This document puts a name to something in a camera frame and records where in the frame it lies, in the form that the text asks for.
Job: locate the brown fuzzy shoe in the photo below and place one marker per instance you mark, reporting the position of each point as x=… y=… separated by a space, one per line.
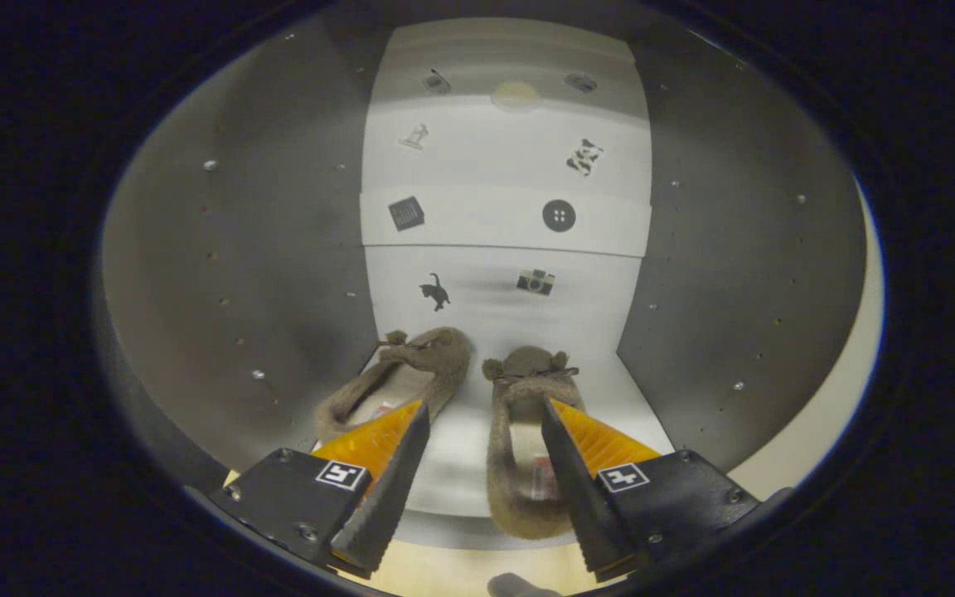
x=531 y=369
x=436 y=352

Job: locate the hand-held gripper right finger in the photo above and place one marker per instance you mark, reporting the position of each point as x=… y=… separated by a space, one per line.
x=577 y=497

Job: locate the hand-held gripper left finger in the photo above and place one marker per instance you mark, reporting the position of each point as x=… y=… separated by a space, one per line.
x=390 y=497

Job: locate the grey shoe cabinet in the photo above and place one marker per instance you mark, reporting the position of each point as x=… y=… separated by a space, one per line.
x=237 y=290

